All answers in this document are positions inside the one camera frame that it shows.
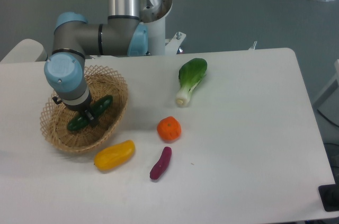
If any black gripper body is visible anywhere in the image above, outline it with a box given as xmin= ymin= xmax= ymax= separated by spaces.
xmin=60 ymin=92 xmax=92 ymax=112

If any green cucumber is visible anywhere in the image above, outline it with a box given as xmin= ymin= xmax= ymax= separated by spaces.
xmin=67 ymin=95 xmax=113 ymax=132

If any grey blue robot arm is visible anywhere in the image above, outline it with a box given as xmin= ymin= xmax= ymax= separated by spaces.
xmin=44 ymin=0 xmax=148 ymax=126

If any woven wicker basket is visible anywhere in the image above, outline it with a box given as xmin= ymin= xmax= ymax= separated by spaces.
xmin=40 ymin=65 xmax=128 ymax=153

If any yellow mango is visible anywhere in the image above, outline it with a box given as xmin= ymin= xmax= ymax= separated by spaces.
xmin=94 ymin=140 xmax=136 ymax=172

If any white chair back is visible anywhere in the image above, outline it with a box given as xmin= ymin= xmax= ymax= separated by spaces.
xmin=1 ymin=39 xmax=48 ymax=64

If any orange tangerine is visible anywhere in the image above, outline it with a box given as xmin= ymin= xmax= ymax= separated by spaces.
xmin=157 ymin=116 xmax=182 ymax=141

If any purple sweet potato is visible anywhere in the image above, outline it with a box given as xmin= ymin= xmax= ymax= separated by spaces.
xmin=149 ymin=147 xmax=172 ymax=180

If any green bok choy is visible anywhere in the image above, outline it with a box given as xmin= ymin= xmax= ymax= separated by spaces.
xmin=175 ymin=58 xmax=208 ymax=107

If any white furniture at right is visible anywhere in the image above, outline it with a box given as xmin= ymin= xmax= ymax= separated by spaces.
xmin=311 ymin=59 xmax=338 ymax=113

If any black device at table edge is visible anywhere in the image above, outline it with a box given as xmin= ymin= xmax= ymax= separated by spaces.
xmin=318 ymin=184 xmax=339 ymax=212

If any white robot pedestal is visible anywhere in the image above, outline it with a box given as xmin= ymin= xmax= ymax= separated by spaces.
xmin=89 ymin=0 xmax=186 ymax=60

